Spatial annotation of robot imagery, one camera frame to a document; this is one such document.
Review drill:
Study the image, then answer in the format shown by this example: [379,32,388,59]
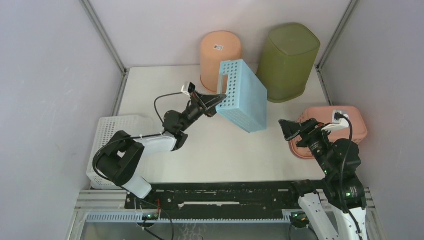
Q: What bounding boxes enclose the white cable duct strip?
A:
[86,211,296,223]

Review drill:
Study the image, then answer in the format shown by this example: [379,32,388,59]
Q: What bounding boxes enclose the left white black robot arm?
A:
[92,91,227,209]

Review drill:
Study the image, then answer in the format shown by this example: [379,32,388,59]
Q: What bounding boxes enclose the blue plastic basket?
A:
[216,59,268,133]

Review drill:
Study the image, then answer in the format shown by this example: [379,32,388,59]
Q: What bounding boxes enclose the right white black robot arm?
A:
[278,112,368,240]

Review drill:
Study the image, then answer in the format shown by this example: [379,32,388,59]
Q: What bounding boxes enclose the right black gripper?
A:
[278,116,334,175]

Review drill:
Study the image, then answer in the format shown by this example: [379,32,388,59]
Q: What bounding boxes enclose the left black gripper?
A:
[179,91,228,133]

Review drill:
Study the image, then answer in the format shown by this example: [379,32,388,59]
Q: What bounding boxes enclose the orange round bin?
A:
[200,31,243,93]

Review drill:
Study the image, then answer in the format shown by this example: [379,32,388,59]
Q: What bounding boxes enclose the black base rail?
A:
[124,181,301,221]

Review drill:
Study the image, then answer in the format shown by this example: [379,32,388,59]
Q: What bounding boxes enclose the white plastic basket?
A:
[86,114,156,190]

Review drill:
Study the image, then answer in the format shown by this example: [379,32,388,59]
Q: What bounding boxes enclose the green mesh waste bin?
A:
[256,22,321,103]

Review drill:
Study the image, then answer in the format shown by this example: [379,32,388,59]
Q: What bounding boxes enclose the pink plastic basket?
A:
[288,105,369,160]

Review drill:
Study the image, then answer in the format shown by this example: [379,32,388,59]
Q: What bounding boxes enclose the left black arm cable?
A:
[92,92,185,186]

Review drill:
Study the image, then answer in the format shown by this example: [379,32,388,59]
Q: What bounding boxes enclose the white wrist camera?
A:
[322,109,350,133]
[181,81,196,97]

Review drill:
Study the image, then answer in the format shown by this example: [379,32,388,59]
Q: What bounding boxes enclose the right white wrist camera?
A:
[322,109,350,133]

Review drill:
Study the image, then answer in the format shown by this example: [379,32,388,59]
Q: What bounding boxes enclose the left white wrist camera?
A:
[181,81,196,97]

